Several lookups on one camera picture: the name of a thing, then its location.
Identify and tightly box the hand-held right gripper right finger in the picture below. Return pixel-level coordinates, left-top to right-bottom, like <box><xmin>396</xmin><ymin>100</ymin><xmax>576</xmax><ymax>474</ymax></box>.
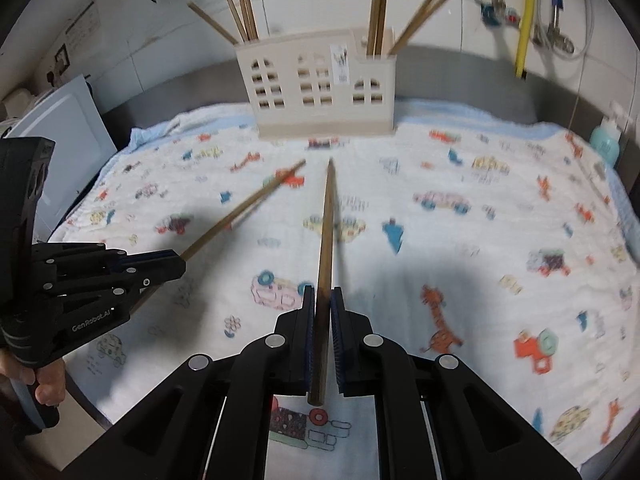
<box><xmin>330</xmin><ymin>285</ymin><xmax>591</xmax><ymax>480</ymax></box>

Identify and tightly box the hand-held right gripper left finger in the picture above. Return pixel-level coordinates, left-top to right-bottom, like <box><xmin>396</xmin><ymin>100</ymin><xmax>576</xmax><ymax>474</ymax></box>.
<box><xmin>60</xmin><ymin>285</ymin><xmax>318</xmax><ymax>480</ymax></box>

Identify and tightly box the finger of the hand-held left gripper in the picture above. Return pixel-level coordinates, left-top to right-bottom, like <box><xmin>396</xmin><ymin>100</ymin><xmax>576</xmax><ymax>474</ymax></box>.
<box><xmin>42</xmin><ymin>258</ymin><xmax>188</xmax><ymax>308</ymax></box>
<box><xmin>32</xmin><ymin>241</ymin><xmax>177</xmax><ymax>281</ymax></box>

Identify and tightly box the cream house-shaped chopstick holder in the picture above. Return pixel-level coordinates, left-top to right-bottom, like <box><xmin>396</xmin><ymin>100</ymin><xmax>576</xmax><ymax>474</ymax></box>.
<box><xmin>234</xmin><ymin>27</ymin><xmax>399</xmax><ymax>141</ymax></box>

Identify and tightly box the person's left hand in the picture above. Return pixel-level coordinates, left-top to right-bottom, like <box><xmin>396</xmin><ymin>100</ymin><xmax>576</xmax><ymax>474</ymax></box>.
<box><xmin>0</xmin><ymin>349</ymin><xmax>68</xmax><ymax>409</ymax></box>

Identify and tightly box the white plastic tray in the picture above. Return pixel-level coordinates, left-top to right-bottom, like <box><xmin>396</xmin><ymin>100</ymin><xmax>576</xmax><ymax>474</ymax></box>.
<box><xmin>0</xmin><ymin>73</ymin><xmax>119</xmax><ymax>242</ymax></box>

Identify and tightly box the beige container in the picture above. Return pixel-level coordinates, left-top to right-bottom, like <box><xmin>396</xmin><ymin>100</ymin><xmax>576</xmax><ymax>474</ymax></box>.
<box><xmin>0</xmin><ymin>87</ymin><xmax>47</xmax><ymax>122</ymax></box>

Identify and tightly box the white cartoon printed blanket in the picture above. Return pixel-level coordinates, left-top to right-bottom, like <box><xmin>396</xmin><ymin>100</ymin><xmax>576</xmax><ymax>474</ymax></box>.
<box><xmin>49</xmin><ymin>97</ymin><xmax>637</xmax><ymax>480</ymax></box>

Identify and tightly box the teal pump soap bottle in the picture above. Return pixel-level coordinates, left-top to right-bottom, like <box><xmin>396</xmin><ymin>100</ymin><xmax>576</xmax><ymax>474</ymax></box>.
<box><xmin>588</xmin><ymin>101</ymin><xmax>626</xmax><ymax>169</ymax></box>

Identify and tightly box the wall power socket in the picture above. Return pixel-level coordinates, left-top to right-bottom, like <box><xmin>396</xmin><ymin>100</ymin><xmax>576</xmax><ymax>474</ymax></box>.
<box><xmin>46</xmin><ymin>44</ymin><xmax>69</xmax><ymax>86</ymax></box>

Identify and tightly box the white wall label sheet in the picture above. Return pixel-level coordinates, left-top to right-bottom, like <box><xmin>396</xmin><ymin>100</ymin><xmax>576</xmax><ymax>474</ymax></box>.
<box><xmin>64</xmin><ymin>1</ymin><xmax>99</xmax><ymax>52</ymax></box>

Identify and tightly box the yellow corrugated gas hose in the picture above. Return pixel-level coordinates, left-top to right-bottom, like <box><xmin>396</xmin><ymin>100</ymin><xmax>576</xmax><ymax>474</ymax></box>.
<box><xmin>514</xmin><ymin>0</ymin><xmax>539</xmax><ymax>79</ymax></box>

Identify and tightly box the metal valve with braided hose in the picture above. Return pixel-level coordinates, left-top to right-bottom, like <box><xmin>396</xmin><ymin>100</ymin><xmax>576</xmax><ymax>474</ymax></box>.
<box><xmin>532</xmin><ymin>0</ymin><xmax>576</xmax><ymax>56</ymax></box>

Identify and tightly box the white thin hose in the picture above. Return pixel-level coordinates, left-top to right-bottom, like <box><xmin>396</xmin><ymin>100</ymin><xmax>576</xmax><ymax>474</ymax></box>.
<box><xmin>564</xmin><ymin>0</ymin><xmax>597</xmax><ymax>62</ymax></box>

